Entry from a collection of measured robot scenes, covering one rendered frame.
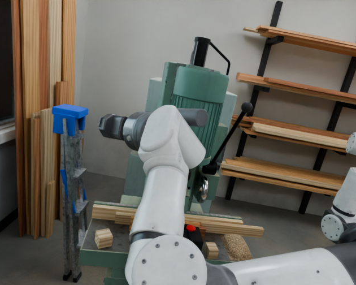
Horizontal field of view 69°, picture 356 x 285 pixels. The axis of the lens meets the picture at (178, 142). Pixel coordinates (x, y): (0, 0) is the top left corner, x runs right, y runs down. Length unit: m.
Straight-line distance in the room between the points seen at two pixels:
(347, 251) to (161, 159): 0.26
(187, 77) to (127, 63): 2.46
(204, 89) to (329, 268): 0.60
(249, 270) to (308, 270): 0.06
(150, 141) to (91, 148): 3.13
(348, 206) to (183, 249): 0.73
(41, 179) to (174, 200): 1.94
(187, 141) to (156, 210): 0.16
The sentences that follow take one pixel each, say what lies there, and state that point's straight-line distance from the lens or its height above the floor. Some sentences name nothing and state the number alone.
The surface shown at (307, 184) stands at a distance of 3.31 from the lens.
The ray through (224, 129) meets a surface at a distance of 1.12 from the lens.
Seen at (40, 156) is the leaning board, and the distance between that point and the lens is 2.20.
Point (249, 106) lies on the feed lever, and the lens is 0.84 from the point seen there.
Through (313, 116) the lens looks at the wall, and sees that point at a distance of 3.56.
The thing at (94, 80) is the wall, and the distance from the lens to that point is 3.37.
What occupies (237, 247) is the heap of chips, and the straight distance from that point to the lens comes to 1.02.
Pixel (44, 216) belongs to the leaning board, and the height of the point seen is 0.19.
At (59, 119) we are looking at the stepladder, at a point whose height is 1.10.
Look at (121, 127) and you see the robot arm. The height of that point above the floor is 1.35.
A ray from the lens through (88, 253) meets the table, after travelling 0.94.
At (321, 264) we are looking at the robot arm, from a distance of 0.35.
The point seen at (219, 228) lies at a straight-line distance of 1.10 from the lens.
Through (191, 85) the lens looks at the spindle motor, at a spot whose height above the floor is 1.45.
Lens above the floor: 1.49
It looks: 15 degrees down
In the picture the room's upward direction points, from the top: 11 degrees clockwise
